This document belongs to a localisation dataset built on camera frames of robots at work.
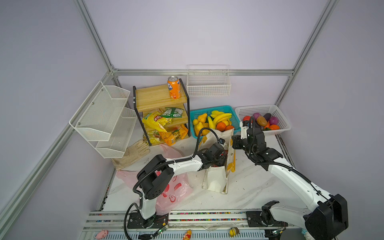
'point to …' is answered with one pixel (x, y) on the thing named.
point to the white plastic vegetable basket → (272, 109)
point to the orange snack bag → (179, 133)
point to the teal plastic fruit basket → (195, 114)
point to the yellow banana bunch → (217, 117)
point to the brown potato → (261, 120)
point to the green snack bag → (172, 112)
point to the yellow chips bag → (155, 120)
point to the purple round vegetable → (273, 120)
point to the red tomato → (246, 118)
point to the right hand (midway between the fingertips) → (231, 135)
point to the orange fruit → (221, 126)
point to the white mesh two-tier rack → (104, 119)
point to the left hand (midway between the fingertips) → (220, 156)
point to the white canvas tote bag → (217, 174)
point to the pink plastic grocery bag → (176, 194)
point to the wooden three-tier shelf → (156, 98)
